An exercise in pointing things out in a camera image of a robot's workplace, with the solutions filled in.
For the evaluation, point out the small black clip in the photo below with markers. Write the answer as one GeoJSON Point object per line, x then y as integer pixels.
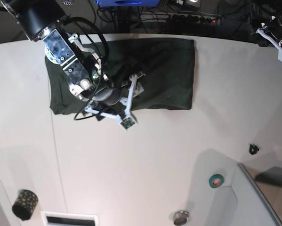
{"type": "Point", "coordinates": [254, 149]}

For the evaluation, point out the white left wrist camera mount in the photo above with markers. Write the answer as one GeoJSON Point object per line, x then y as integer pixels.
{"type": "Point", "coordinates": [263, 33]}

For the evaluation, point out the white slotted tray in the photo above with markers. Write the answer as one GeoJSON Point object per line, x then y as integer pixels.
{"type": "Point", "coordinates": [68, 219]}

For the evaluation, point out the blue box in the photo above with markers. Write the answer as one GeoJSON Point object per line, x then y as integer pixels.
{"type": "Point", "coordinates": [127, 3]}

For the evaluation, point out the power strip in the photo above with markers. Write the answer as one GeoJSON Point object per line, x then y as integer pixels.
{"type": "Point", "coordinates": [182, 18]}

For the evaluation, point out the black yellow-dotted cup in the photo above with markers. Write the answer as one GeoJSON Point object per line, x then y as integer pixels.
{"type": "Point", "coordinates": [25, 204]}

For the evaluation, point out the green tape roll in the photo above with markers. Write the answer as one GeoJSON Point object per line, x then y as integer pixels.
{"type": "Point", "coordinates": [216, 180]}

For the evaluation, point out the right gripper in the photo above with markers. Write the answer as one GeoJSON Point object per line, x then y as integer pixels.
{"type": "Point", "coordinates": [112, 96]}

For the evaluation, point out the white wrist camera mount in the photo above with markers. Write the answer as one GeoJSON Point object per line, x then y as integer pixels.
{"type": "Point", "coordinates": [122, 114]}
{"type": "Point", "coordinates": [263, 33]}

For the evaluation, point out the small metal tin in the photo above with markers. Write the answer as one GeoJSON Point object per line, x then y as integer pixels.
{"type": "Point", "coordinates": [180, 217]}

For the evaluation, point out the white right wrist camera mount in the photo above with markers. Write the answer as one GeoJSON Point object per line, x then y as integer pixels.
{"type": "Point", "coordinates": [122, 114]}

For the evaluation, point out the dark green t-shirt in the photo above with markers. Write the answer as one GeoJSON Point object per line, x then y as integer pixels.
{"type": "Point", "coordinates": [168, 64]}

